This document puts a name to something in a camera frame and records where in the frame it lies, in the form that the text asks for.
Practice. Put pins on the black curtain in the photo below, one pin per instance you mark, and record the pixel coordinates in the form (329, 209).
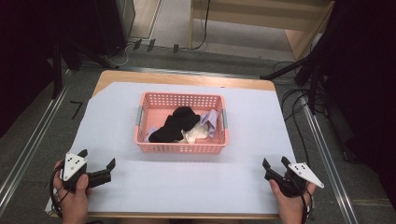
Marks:
(25, 62)
(367, 93)

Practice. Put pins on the black tripod stand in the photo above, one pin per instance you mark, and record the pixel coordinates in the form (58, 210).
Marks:
(311, 62)

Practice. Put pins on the wooden table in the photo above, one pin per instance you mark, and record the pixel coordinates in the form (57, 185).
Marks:
(174, 77)

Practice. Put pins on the black metal stand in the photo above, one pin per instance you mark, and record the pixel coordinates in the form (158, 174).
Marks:
(57, 68)

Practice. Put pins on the black sock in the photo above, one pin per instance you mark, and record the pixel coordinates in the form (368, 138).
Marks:
(174, 126)

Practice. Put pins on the person's right hand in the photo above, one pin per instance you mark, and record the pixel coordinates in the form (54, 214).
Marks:
(291, 210)

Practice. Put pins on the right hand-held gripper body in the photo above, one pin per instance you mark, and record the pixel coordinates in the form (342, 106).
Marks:
(303, 174)

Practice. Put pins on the person's left hand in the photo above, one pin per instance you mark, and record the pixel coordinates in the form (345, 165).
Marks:
(73, 205)

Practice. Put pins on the white sock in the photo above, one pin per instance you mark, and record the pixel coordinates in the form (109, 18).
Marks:
(197, 133)

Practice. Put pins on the metal floor rail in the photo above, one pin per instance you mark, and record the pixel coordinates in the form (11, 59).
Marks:
(330, 161)
(28, 155)
(186, 72)

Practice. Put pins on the dark cabinet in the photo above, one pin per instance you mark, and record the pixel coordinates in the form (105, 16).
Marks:
(115, 21)

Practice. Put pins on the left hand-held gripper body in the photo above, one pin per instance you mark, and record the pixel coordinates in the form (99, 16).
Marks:
(74, 166)

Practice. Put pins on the light wooden shelf unit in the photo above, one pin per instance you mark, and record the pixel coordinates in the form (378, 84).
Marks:
(299, 34)

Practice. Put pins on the pink plastic basket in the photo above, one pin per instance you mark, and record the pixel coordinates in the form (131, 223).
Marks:
(155, 116)

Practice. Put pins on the pale blue table sheet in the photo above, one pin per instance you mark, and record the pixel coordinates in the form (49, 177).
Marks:
(186, 183)

